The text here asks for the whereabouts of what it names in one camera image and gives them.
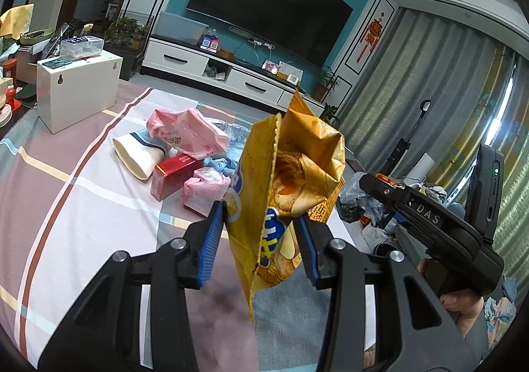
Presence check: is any yellow chip bag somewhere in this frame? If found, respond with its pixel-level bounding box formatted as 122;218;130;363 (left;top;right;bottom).
224;93;345;303

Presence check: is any white tv stand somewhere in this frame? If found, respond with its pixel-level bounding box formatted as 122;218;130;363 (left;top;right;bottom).
141;35;326;113

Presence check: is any upright vacuum cleaner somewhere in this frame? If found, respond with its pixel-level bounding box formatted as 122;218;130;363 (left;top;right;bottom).
380;99;431;176

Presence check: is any black plastic bag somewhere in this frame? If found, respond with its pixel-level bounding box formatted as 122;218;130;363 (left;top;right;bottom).
336;171;391;229

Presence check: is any clear blue plastic wrapper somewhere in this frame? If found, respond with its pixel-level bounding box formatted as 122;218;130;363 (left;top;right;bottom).
213;121;250;156

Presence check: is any red cigarette box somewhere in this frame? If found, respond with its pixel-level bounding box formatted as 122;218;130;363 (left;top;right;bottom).
151;154;203;202

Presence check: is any blue face mask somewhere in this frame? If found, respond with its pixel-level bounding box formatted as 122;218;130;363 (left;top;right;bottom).
204;156;238;178

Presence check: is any white cabinet box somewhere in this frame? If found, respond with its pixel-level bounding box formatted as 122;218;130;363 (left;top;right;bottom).
36;51;123;134

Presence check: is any white paper cup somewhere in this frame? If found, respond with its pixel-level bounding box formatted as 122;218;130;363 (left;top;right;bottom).
112;129;170;181

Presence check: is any grey sofa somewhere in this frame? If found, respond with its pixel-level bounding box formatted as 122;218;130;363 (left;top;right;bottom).
465;204;528;362

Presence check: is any grey storage bin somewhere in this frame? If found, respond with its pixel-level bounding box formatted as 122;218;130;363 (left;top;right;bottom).
153;12;208;45

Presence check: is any small pink tissue pack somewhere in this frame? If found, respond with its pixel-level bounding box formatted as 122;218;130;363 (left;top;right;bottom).
183;167;230;216

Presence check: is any large pink plastic bag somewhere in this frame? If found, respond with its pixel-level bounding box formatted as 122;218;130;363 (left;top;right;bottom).
146;108;230;160

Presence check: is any potted plant by curtain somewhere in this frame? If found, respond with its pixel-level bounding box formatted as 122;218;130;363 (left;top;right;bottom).
319;103;341;128

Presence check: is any person right hand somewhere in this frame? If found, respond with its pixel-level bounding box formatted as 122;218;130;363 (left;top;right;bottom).
417;259;484;338

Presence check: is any yellow cloth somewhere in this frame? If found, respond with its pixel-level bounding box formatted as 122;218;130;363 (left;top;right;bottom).
0;4;34;40

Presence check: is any clear plastic storage box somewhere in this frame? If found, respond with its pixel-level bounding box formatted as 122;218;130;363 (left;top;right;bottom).
59;36;105;60

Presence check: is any black television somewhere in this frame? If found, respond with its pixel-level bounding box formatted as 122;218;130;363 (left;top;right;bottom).
187;0;352;67

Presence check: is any potted plant on stand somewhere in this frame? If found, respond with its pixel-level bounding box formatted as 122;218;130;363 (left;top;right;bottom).
311;66;339;102

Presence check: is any plant shelf by cabinet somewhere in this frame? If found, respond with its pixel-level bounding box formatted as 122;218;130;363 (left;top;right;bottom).
104;17;150;81

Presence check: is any red stamp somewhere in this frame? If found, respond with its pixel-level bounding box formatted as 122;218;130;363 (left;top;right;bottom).
5;88;21;112

